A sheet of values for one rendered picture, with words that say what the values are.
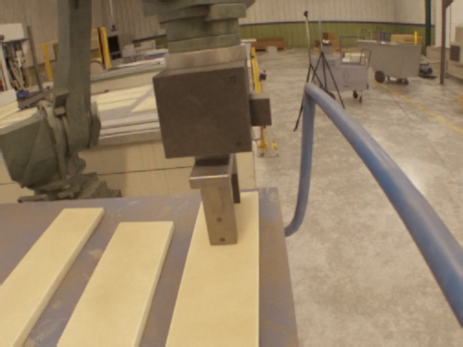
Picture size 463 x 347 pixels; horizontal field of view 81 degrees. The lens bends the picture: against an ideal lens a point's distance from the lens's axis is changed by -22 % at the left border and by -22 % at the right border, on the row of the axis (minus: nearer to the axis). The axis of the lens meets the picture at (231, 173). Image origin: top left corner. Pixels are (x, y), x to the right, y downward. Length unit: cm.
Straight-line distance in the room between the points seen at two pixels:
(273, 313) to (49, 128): 148
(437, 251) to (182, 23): 45
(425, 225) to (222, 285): 37
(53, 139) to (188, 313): 140
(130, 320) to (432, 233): 43
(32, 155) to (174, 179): 106
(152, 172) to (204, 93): 189
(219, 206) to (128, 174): 188
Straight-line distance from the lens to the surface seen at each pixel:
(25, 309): 63
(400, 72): 754
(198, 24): 52
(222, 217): 58
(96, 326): 53
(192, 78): 47
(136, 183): 242
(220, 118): 48
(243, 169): 227
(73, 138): 178
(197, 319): 49
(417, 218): 25
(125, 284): 58
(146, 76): 647
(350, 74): 563
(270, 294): 54
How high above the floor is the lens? 143
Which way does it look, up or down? 25 degrees down
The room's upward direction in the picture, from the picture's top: 7 degrees counter-clockwise
